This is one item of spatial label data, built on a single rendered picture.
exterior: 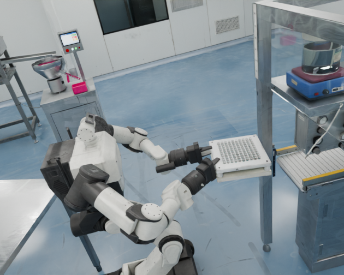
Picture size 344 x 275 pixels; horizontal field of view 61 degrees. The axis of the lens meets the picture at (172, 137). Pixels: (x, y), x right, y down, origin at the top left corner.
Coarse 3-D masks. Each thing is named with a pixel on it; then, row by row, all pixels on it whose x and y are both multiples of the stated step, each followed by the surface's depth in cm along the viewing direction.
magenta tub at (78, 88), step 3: (84, 81) 343; (75, 84) 341; (78, 84) 342; (81, 84) 343; (84, 84) 344; (72, 87) 331; (75, 87) 332; (78, 87) 333; (81, 87) 334; (84, 87) 335; (75, 90) 333; (78, 90) 334; (81, 90) 335; (84, 90) 336; (87, 90) 338; (75, 93) 335
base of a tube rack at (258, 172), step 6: (258, 168) 134; (216, 174) 135; (228, 174) 134; (234, 174) 133; (240, 174) 133; (246, 174) 132; (252, 174) 132; (258, 174) 132; (264, 174) 132; (270, 174) 132; (222, 180) 133; (228, 180) 133
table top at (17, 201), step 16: (0, 192) 178; (16, 192) 175; (32, 192) 172; (48, 192) 170; (0, 208) 164; (16, 208) 162; (32, 208) 160; (48, 208) 161; (0, 224) 153; (16, 224) 151; (32, 224) 149; (0, 240) 143; (16, 240) 141; (0, 256) 134; (0, 272) 128
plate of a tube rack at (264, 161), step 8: (240, 136) 150; (248, 136) 149; (256, 136) 148; (216, 144) 147; (224, 144) 146; (256, 144) 142; (216, 152) 142; (264, 152) 136; (248, 160) 133; (256, 160) 132; (264, 160) 131; (216, 168) 132; (224, 168) 131; (232, 168) 130; (240, 168) 130; (248, 168) 130
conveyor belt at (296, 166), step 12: (288, 156) 163; (300, 156) 161; (312, 156) 159; (324, 156) 158; (336, 156) 156; (288, 168) 155; (300, 168) 153; (312, 168) 151; (324, 168) 150; (336, 168) 148; (300, 180) 146
